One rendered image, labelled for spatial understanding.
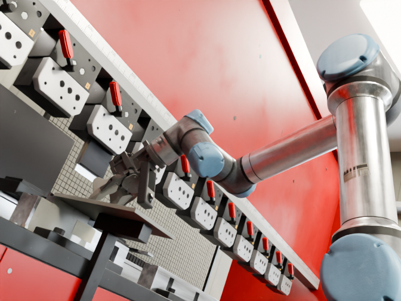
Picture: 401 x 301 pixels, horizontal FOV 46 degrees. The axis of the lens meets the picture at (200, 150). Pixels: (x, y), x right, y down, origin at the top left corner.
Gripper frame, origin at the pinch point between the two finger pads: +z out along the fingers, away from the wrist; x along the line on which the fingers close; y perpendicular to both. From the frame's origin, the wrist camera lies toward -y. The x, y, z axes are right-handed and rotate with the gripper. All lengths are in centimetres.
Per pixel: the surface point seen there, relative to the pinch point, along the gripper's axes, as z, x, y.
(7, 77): 52, -71, 196
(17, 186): 17.9, 3.6, 21.2
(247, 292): 14, -217, 48
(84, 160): -2.8, 3.3, 13.5
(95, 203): -3.1, 8.6, -5.9
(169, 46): -39, -6, 40
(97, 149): -6.5, 0.7, 16.5
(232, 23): -65, -32, 61
